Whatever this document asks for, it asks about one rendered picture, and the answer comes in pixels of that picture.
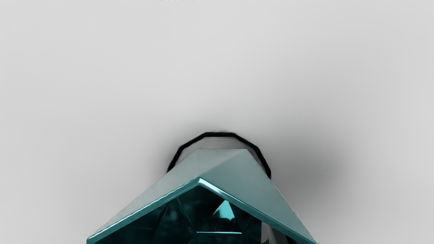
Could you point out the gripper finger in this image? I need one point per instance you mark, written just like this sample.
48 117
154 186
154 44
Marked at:
274 237

